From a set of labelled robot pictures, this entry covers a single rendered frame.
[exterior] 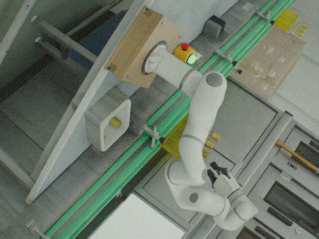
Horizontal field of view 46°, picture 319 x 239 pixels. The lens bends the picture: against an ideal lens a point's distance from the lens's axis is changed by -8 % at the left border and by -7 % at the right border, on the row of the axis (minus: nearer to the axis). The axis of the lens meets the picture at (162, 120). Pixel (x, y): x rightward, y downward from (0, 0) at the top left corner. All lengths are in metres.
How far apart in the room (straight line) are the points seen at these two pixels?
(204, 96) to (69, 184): 0.70
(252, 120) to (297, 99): 4.36
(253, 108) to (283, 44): 3.95
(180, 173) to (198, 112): 0.22
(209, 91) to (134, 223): 0.76
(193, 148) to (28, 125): 1.05
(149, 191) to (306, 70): 5.52
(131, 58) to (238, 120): 0.97
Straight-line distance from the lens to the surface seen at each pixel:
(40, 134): 2.09
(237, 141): 2.16
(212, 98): 1.35
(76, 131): 1.60
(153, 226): 1.84
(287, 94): 6.59
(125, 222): 1.83
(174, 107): 1.83
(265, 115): 2.31
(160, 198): 1.89
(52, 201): 1.69
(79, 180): 1.72
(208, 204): 1.43
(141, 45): 1.43
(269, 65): 5.79
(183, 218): 1.87
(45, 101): 2.21
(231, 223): 1.64
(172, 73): 1.48
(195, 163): 1.33
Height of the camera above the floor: 1.41
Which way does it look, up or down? 15 degrees down
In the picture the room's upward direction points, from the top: 126 degrees clockwise
